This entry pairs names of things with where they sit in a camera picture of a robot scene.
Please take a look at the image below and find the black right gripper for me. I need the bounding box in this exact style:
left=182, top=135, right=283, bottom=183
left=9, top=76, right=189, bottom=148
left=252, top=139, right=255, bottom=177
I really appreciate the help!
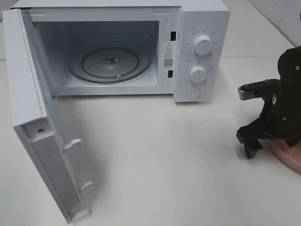
left=237, top=47, right=301, bottom=159

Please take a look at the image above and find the pink round plate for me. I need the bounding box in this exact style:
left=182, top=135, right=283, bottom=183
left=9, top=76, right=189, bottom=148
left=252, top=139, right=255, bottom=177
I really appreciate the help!
left=267, top=139, right=301, bottom=174

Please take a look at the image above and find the round white door button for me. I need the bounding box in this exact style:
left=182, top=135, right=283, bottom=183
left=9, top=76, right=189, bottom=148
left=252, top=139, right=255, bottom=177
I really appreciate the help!
left=186, top=88, right=201, bottom=99

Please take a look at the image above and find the white microwave door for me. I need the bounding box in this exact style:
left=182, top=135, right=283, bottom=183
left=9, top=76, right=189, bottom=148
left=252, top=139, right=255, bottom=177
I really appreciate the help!
left=3, top=8, right=91, bottom=223

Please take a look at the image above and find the lower white microwave knob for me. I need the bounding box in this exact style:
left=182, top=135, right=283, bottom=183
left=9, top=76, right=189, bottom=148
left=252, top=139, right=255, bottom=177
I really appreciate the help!
left=190, top=65, right=207, bottom=83

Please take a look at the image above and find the white microwave knob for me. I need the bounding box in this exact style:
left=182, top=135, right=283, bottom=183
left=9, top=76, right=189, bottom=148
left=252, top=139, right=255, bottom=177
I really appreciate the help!
left=193, top=34, right=213, bottom=56
left=190, top=65, right=207, bottom=83

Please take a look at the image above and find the upper white microwave knob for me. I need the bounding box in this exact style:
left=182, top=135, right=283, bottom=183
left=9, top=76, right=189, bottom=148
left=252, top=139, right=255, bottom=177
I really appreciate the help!
left=193, top=34, right=213, bottom=56

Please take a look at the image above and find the white microwave oven body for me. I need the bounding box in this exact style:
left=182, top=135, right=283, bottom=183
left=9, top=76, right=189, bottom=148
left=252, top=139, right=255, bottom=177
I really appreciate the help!
left=9, top=0, right=230, bottom=102

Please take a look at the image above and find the glass microwave turntable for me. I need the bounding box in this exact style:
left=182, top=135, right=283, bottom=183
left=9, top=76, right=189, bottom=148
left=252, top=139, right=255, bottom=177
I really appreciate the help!
left=67, top=39, right=154, bottom=84

